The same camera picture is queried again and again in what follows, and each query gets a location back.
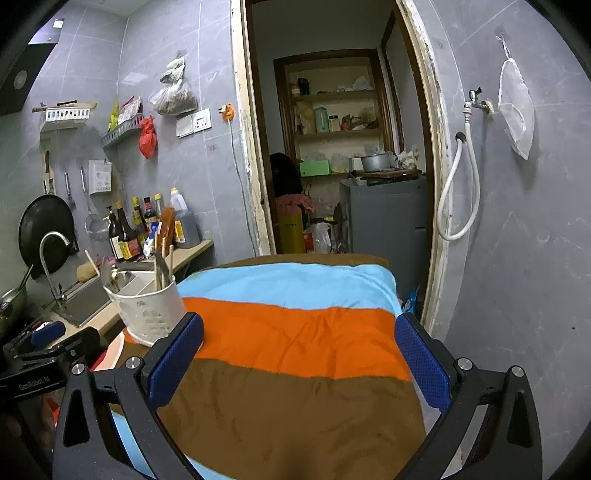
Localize wooden chopstick in basket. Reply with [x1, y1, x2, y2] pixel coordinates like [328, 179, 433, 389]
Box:
[84, 249, 100, 277]

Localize hanging bag of dried goods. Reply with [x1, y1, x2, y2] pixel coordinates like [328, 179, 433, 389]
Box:
[149, 56, 197, 116]

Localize large dark vinegar jug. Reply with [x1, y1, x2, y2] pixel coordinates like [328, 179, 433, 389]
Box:
[170, 187, 200, 249]

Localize steel fork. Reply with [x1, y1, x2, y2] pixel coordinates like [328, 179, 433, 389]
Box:
[154, 252, 170, 290]

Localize steel pot on machine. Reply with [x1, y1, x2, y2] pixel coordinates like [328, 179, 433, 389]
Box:
[361, 152, 396, 173]

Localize metal strainer hanging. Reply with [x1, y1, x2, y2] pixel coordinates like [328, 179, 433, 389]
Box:
[80, 168, 108, 242]

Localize steel kitchen sink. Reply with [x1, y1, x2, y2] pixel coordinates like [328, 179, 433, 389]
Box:
[48, 269, 157, 328]

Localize white plastic utensil basket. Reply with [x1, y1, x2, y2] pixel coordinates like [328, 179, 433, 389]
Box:
[103, 271, 186, 347]

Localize white water hose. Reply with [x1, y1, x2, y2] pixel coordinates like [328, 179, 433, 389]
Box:
[435, 86, 495, 242]

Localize yellow gas cylinder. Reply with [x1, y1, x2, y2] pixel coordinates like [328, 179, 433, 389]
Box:
[276, 194, 315, 254]

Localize black wok pan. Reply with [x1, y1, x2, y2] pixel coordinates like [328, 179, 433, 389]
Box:
[18, 194, 79, 279]

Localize striped blue orange brown cloth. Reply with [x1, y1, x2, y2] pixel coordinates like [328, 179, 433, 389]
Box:
[108, 252, 429, 480]

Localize chrome sink faucet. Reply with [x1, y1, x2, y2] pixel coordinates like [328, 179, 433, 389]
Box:
[38, 230, 71, 312]

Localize wooden shelf unit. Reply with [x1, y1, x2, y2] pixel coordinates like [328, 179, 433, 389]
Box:
[273, 49, 396, 179]

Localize steel spoon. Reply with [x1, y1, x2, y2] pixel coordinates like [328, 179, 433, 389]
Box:
[99, 257, 113, 292]

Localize wall power socket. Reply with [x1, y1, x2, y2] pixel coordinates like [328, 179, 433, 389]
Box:
[175, 108, 211, 138]

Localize white mesh bag on wall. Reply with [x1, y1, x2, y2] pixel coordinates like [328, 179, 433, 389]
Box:
[497, 35, 536, 160]

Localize red plastic bag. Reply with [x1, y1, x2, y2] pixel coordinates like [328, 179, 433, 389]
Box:
[138, 116, 157, 159]

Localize grey washing machine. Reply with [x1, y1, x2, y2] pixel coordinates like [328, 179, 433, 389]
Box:
[339, 176, 431, 298]

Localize grey wall shelf rack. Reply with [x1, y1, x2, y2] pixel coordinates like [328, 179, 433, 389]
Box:
[100, 113, 144, 148]

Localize dark soy sauce bottle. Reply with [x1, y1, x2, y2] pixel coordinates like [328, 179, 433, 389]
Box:
[115, 201, 141, 261]

